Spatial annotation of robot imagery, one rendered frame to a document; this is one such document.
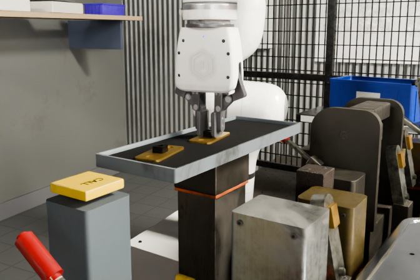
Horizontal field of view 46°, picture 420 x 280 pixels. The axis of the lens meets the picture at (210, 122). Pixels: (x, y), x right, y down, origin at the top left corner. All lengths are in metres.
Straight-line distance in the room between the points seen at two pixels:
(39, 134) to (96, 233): 3.46
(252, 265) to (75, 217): 0.22
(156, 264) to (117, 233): 0.67
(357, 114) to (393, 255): 0.26
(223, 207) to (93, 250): 0.27
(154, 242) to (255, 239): 0.71
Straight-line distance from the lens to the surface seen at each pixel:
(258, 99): 1.16
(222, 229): 0.79
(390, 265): 0.78
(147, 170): 0.63
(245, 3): 1.16
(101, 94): 4.52
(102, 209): 0.57
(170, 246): 1.29
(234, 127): 0.88
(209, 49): 0.75
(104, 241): 0.58
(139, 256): 1.29
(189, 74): 0.77
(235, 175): 0.78
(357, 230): 0.78
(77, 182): 0.59
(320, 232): 0.63
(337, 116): 0.94
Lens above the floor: 1.33
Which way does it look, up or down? 11 degrees down
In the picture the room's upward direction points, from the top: straight up
